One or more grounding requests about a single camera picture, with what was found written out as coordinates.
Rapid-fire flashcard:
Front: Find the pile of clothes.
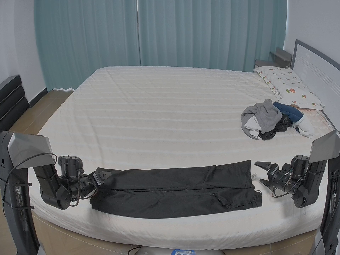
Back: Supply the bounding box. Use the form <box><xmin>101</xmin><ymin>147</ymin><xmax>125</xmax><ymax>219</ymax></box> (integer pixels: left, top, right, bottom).
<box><xmin>241</xmin><ymin>99</ymin><xmax>314</xmax><ymax>141</ymax></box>

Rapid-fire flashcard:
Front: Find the bed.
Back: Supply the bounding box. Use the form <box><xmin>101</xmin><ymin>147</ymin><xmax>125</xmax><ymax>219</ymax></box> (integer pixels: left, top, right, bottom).
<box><xmin>7</xmin><ymin>39</ymin><xmax>340</xmax><ymax>250</ymax></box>

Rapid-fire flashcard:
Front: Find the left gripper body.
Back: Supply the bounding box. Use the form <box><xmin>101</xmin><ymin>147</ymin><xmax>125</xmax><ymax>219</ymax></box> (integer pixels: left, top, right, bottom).
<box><xmin>85</xmin><ymin>171</ymin><xmax>104</xmax><ymax>194</ymax></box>

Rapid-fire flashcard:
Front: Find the white printed pillow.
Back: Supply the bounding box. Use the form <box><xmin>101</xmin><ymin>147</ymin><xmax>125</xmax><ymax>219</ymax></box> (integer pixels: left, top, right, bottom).
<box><xmin>253</xmin><ymin>66</ymin><xmax>325</xmax><ymax>109</ymax></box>

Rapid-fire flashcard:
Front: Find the black T-shirt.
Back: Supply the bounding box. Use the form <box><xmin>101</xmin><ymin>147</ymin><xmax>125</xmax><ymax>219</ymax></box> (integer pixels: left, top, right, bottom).
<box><xmin>89</xmin><ymin>160</ymin><xmax>263</xmax><ymax>219</ymax></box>

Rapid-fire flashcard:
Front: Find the grey bedside table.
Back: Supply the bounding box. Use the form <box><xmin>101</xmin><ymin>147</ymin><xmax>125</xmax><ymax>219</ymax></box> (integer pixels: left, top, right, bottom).
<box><xmin>254</xmin><ymin>47</ymin><xmax>293</xmax><ymax>68</ymax></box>

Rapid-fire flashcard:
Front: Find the black chest of drawers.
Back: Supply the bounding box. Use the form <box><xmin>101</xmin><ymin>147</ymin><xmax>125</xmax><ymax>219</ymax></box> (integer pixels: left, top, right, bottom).
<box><xmin>0</xmin><ymin>75</ymin><xmax>29</xmax><ymax>127</ymax></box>

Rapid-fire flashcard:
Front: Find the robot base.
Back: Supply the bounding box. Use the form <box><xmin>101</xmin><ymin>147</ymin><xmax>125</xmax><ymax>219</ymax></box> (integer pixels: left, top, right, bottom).
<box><xmin>138</xmin><ymin>246</ymin><xmax>223</xmax><ymax>255</ymax></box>

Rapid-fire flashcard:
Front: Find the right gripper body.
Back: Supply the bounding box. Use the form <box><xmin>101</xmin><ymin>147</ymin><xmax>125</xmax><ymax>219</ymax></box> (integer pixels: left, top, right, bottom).
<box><xmin>266</xmin><ymin>164</ymin><xmax>287</xmax><ymax>193</ymax></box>

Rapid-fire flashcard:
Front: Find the blue-green curtain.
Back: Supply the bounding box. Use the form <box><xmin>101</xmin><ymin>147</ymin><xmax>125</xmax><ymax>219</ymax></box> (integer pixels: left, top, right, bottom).
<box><xmin>138</xmin><ymin>0</ymin><xmax>288</xmax><ymax>72</ymax></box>
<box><xmin>35</xmin><ymin>0</ymin><xmax>142</xmax><ymax>91</ymax></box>

